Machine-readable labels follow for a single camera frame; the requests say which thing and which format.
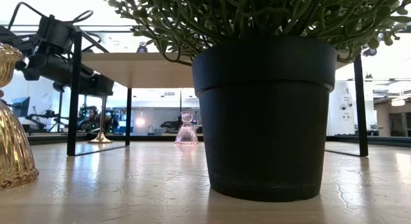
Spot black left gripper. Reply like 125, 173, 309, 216
22, 54, 115, 97

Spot tall gold candlestick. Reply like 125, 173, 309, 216
88, 94, 113, 144

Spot pink ribbed glass candle holder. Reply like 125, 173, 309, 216
175, 110, 199, 145

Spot amber ribbed glass candle holder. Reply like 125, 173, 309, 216
0, 43, 40, 189

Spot person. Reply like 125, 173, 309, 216
80, 105, 112, 135

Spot wooden shelf riser black legs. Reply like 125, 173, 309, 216
66, 30, 369, 157

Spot computer monitor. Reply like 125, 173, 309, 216
12, 96, 31, 118

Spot artificial green plant black pot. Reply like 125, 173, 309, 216
102, 0, 411, 202

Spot black metal table frame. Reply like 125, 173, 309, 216
27, 134, 411, 148

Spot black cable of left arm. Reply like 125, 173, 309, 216
6, 1, 94, 31

